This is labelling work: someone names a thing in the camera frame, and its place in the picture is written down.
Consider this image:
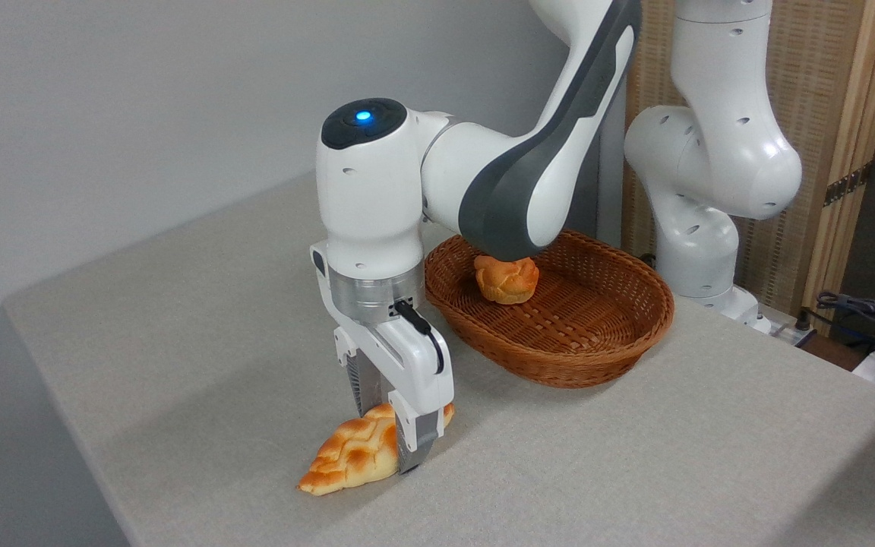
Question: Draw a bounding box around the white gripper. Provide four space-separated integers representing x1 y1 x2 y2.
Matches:
310 241 456 476

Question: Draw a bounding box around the long braided bread loaf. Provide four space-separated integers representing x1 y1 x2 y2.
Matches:
297 402 456 498

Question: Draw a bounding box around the round knotted bread roll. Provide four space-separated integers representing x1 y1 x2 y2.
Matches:
473 254 541 306

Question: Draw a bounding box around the brown wicker oval basket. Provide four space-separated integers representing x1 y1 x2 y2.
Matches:
423 229 675 390

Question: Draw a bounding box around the white power strip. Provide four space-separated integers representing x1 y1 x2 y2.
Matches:
766 318 816 348

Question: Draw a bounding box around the brass screen hinge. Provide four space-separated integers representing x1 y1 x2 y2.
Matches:
823 162 873 207

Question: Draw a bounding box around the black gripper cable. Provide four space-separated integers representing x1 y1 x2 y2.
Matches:
393 299 446 375

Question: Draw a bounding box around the dark blue cable bundle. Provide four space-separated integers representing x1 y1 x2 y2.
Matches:
815 290 875 359

